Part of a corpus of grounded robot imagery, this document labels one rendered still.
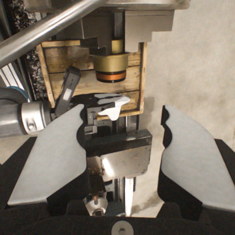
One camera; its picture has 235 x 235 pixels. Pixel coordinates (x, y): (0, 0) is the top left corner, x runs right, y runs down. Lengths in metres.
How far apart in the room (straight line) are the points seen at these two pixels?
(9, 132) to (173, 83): 1.69
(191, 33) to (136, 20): 1.50
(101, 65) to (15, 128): 0.23
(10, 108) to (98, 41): 0.24
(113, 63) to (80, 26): 0.13
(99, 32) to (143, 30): 0.11
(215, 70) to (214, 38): 0.34
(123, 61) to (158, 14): 0.12
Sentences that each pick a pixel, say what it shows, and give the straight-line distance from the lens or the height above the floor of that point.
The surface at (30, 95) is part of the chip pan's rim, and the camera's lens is 0.97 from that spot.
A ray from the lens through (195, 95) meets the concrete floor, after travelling 2.17.
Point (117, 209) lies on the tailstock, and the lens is 1.17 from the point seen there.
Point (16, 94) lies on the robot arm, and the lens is 0.53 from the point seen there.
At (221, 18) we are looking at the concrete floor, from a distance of 2.09.
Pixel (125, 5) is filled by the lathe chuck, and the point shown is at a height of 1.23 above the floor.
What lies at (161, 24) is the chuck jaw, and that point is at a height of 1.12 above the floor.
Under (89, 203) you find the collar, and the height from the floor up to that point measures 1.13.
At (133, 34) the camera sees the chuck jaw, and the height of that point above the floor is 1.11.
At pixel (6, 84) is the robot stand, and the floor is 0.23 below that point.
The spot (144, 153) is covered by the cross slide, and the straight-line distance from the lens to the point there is 0.78.
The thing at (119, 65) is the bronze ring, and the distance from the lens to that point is 0.39.
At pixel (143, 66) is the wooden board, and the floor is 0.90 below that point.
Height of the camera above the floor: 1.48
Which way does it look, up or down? 56 degrees down
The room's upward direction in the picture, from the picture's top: 149 degrees clockwise
